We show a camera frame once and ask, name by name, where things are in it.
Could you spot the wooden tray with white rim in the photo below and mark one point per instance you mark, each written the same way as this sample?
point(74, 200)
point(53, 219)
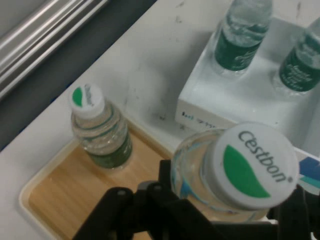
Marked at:
point(70, 190)

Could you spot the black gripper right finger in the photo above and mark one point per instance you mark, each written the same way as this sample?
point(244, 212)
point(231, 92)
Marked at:
point(297, 217)

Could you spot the white cardboard box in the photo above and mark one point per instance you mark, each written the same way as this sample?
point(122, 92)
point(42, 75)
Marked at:
point(250, 95)

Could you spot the water bottle, green label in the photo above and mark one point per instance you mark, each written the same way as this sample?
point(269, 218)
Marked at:
point(300, 65)
point(100, 130)
point(237, 45)

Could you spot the aluminium profile rail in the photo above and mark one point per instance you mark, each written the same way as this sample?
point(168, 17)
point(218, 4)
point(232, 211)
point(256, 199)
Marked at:
point(37, 35)

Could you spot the water bottle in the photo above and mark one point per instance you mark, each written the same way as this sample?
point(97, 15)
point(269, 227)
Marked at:
point(250, 170)
point(100, 130)
point(300, 65)
point(237, 45)

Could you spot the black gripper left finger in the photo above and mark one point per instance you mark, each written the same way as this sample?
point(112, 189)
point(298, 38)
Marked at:
point(150, 215)

